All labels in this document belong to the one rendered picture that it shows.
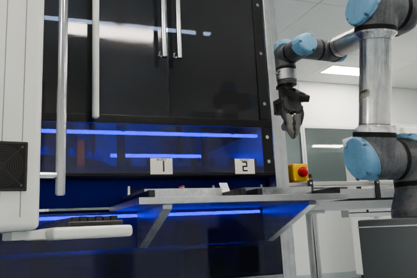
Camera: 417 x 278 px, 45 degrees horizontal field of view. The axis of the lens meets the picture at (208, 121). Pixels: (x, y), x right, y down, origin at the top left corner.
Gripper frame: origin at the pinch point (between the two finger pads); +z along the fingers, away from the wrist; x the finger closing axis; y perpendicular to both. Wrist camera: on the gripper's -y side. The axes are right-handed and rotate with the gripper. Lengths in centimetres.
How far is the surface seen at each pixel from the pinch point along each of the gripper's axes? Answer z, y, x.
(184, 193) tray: 19.6, 1.6, 40.9
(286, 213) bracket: 27.0, 8.6, 0.5
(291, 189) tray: 19.1, 1.5, 2.1
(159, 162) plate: 6, 27, 42
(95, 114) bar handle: -10, 20, 66
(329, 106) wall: -147, 488, -361
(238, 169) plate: 8.9, 27.4, 9.8
